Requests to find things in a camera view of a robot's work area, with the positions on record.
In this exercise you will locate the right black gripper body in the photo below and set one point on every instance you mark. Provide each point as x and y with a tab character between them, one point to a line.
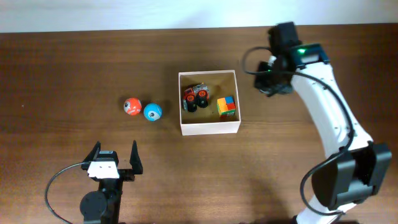
263	81

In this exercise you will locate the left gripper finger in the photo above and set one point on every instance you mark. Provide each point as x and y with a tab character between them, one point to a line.
93	153
135	161

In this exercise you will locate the multicolour puzzle cube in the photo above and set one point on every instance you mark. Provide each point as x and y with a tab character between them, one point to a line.
226	106

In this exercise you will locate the blue ball with face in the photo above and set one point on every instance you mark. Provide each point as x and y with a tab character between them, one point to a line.
152	112

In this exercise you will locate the red ball with face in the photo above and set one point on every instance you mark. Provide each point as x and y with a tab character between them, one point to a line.
132	106

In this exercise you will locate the red toy fire truck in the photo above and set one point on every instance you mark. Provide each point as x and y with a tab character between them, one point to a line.
194	97

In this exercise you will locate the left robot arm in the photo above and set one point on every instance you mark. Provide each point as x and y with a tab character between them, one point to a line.
103	205

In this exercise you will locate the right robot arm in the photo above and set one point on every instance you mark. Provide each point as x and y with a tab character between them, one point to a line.
355	166

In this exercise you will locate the white cardboard box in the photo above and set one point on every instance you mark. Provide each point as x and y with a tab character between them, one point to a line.
221	83

